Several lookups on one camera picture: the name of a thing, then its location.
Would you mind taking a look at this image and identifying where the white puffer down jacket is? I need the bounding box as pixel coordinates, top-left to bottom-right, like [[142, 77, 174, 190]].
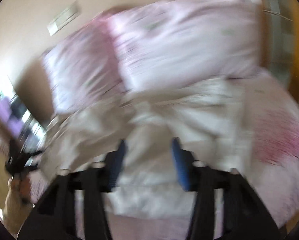
[[39, 79, 252, 218]]

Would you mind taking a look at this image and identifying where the person's left hand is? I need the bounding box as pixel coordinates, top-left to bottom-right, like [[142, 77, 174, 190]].
[[2, 176, 33, 238]]

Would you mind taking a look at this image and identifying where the pink tree-print bed quilt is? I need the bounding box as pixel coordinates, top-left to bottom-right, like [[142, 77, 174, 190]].
[[26, 68, 299, 240]]

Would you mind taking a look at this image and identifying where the pink floral lower pillow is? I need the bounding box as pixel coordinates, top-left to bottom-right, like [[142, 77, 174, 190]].
[[41, 16, 126, 114]]

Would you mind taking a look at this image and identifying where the pink floral pillow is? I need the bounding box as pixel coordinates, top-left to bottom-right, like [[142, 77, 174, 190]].
[[108, 0, 261, 91], [41, 16, 126, 114]]

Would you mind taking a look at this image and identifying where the pink floral upper pillow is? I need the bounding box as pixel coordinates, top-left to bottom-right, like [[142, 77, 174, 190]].
[[108, 0, 261, 91]]

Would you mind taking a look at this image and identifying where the white wall air conditioner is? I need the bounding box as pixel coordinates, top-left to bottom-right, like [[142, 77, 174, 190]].
[[47, 1, 81, 36]]

